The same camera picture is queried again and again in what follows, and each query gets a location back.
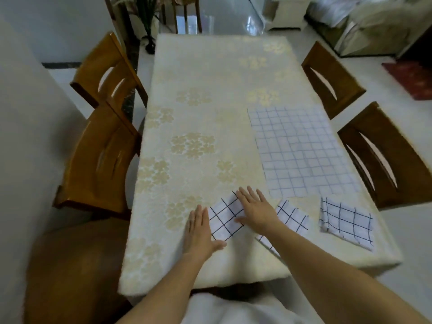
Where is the person's left hand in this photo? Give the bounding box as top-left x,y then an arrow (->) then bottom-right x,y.
182,204 -> 227,263

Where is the person's right hand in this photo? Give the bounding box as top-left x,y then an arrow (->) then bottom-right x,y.
234,185 -> 283,237

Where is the earlier checked cloth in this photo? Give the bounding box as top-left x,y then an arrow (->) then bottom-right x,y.
319,196 -> 374,252

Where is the person's right forearm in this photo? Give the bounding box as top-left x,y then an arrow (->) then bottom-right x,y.
265,220 -> 432,324

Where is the person's left forearm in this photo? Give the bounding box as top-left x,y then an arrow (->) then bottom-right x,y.
114,254 -> 210,324

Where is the wooden dining chair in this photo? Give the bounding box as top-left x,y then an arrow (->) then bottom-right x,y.
301,40 -> 368,120
337,101 -> 432,210
70,31 -> 149,110
160,0 -> 203,34
25,217 -> 135,324
53,101 -> 142,220

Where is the table with cream floral tablecloth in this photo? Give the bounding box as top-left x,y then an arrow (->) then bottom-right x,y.
117,32 -> 404,297

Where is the white coffee table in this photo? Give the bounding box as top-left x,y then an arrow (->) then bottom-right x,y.
261,0 -> 311,32

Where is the red patterned doormat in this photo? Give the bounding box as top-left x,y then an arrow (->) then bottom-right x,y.
381,60 -> 432,101

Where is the cream fabric sofa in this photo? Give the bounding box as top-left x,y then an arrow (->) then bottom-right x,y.
305,0 -> 432,59

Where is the green decorative plant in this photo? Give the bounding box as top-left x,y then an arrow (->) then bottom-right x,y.
114,0 -> 163,41

